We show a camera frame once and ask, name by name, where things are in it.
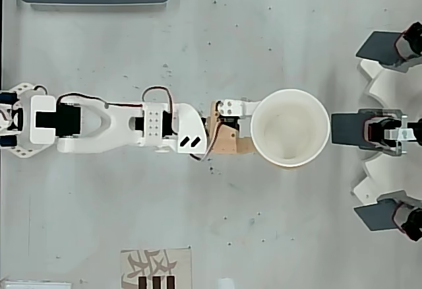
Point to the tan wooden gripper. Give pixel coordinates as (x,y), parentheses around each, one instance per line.
(227,138)

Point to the paper cup white inside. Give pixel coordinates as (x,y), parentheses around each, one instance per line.
(290,127)

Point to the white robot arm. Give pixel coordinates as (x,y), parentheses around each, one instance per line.
(108,127)

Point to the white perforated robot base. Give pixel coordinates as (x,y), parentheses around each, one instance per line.
(19,91)

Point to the printed paper mat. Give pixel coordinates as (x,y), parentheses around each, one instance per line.
(179,266)

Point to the black flat paddle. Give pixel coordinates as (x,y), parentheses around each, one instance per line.
(376,216)
(347,129)
(377,47)

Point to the white gear-shaped fixture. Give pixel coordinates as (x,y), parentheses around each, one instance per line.
(389,84)

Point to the gray servo motor unit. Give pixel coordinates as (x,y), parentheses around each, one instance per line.
(409,218)
(410,46)

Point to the white flat box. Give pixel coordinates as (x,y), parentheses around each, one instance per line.
(36,285)

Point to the servo unit with metal bracket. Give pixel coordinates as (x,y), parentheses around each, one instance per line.
(387,132)

